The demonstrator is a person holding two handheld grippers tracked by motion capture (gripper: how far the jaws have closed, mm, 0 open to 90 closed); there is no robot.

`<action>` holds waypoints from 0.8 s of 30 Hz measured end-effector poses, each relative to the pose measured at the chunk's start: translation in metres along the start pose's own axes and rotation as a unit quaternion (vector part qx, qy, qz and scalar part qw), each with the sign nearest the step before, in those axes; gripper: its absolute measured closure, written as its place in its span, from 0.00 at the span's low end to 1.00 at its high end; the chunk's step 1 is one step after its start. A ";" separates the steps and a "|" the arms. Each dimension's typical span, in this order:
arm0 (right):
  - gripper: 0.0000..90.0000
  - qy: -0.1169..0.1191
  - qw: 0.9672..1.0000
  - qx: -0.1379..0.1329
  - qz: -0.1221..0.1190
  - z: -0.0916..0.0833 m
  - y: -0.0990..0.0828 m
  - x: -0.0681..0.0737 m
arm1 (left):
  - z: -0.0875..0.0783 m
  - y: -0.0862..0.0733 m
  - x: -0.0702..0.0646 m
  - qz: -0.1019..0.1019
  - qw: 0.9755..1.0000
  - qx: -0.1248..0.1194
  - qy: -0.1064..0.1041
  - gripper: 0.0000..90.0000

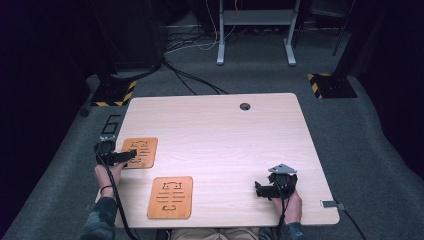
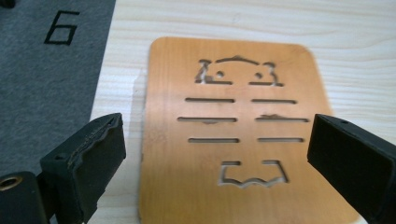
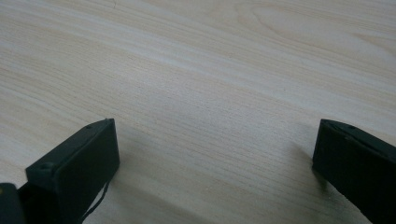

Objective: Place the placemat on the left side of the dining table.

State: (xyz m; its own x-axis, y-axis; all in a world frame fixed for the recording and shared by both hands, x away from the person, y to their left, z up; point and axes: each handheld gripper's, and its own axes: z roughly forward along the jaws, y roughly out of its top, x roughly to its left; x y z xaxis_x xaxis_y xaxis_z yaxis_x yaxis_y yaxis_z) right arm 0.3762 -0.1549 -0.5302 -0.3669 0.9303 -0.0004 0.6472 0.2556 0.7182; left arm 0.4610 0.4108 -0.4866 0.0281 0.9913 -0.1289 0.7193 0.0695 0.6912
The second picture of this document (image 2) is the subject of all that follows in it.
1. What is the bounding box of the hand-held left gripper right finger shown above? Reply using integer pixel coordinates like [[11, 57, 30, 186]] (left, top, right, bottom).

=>
[[306, 113, 396, 224]]

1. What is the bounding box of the orange wooden board with cutouts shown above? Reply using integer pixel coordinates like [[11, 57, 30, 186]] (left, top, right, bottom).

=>
[[137, 35, 361, 224]]

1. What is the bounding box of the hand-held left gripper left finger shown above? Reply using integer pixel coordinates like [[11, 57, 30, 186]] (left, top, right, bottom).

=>
[[39, 112, 127, 224]]

